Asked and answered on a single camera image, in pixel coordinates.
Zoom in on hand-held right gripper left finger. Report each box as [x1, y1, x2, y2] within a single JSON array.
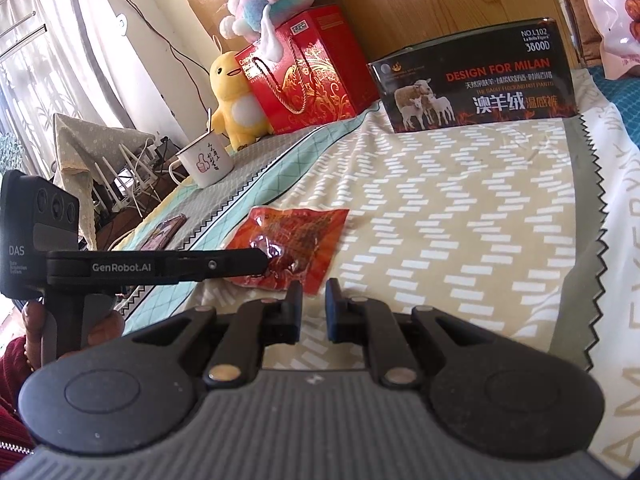
[[134, 280, 304, 391]]

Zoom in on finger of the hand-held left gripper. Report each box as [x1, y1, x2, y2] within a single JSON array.
[[167, 246, 272, 282]]

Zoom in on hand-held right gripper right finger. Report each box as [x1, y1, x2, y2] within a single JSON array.
[[325, 277, 495, 391]]

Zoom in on red snack packet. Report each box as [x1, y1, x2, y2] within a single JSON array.
[[222, 205, 351, 296]]

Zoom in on person's left forearm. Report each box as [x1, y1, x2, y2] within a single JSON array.
[[0, 335, 40, 463]]

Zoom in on person's left hand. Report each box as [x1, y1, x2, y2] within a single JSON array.
[[22, 302, 126, 367]]

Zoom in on smartphone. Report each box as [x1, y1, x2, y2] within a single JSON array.
[[134, 213, 188, 252]]

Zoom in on beige dotted cloth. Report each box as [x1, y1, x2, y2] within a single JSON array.
[[51, 111, 157, 252]]

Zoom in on white enamel mug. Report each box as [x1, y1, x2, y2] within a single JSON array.
[[167, 130, 235, 189]]

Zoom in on white antenna router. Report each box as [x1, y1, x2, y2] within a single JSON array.
[[92, 140, 173, 213]]

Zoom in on patterned bed sheet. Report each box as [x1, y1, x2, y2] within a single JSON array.
[[107, 67, 640, 480]]

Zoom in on yellow duck plush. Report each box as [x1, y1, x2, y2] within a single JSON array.
[[207, 50, 273, 152]]

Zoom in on white curtain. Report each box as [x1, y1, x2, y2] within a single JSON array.
[[0, 0, 151, 133]]

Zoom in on red gift bag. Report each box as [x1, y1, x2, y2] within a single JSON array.
[[235, 4, 381, 135]]

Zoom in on pastel plush toy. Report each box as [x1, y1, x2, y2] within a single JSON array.
[[218, 0, 319, 58]]

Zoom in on black printed box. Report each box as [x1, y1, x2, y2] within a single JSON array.
[[367, 16, 580, 134]]

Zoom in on light wooden headboard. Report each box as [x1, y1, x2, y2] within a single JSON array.
[[181, 0, 571, 68]]

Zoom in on pink snack bag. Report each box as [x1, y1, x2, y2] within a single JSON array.
[[567, 0, 640, 81]]

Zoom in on dark wall cable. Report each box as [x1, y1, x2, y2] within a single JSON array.
[[92, 0, 223, 128]]

